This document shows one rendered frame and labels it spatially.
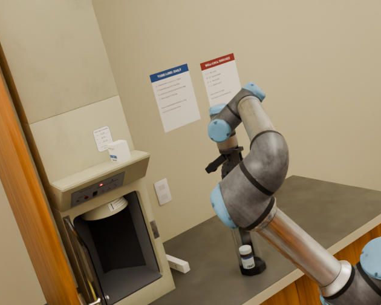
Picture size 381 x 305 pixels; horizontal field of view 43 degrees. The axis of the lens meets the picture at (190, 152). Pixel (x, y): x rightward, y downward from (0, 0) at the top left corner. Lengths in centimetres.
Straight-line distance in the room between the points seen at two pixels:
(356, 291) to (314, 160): 163
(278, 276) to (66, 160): 86
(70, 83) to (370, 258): 104
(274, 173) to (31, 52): 84
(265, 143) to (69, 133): 69
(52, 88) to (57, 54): 11
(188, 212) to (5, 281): 89
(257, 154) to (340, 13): 196
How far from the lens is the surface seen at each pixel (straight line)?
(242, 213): 123
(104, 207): 175
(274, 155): 121
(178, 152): 233
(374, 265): 136
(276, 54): 269
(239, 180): 121
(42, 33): 163
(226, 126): 155
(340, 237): 205
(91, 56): 167
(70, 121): 164
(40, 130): 161
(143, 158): 163
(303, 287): 198
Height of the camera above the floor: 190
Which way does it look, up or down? 15 degrees down
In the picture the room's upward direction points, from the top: 15 degrees counter-clockwise
